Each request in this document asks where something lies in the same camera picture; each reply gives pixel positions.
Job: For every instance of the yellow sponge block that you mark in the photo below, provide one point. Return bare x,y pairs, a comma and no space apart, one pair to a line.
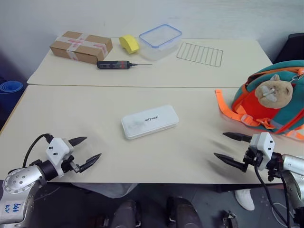
129,44

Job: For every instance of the dark rounded shape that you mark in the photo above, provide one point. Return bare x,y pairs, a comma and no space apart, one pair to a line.
126,215
183,213

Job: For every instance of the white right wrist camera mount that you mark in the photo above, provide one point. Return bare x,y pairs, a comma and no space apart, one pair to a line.
263,145

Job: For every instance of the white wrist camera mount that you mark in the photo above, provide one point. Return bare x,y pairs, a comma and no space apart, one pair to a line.
57,148
263,145

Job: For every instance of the teal orange plush backpack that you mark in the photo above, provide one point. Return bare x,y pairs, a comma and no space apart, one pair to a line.
273,99

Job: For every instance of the black electric screwdriver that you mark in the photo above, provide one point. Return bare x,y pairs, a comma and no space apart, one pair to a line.
114,64

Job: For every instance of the small dark floor object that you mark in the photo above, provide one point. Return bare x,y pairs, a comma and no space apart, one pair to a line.
231,219

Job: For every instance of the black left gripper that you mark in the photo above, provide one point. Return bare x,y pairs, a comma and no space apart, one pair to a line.
71,165

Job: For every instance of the taped brown cardboard box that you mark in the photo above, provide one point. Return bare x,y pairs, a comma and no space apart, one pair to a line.
80,46

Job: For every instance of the black chair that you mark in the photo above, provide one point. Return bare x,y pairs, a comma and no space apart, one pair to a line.
291,48

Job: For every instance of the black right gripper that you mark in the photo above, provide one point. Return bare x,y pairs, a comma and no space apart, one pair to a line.
251,158

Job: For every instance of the white shoe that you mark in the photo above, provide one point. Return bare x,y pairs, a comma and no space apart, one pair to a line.
245,198

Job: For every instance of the clear plastic bag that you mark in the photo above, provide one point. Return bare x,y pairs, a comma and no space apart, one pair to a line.
107,188

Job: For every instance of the clear container with blue-rimmed lid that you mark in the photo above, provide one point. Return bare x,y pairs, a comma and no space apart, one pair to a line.
160,41

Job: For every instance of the blue rolled mat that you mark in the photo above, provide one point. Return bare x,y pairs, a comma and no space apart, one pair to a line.
10,92

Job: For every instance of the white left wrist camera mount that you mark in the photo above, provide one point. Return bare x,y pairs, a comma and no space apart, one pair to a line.
57,148

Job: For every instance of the white plastic case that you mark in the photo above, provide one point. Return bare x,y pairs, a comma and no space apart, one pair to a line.
149,121

